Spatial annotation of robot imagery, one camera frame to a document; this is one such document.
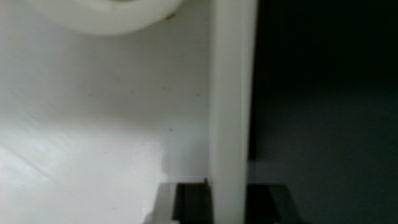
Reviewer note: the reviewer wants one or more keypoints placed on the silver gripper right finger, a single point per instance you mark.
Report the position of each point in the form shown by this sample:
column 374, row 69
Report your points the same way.
column 271, row 208

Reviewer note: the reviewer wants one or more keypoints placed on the white square tabletop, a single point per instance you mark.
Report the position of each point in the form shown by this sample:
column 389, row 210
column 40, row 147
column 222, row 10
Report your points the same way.
column 124, row 114

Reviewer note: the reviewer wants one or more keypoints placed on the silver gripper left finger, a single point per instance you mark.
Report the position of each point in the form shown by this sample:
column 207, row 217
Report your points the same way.
column 184, row 205

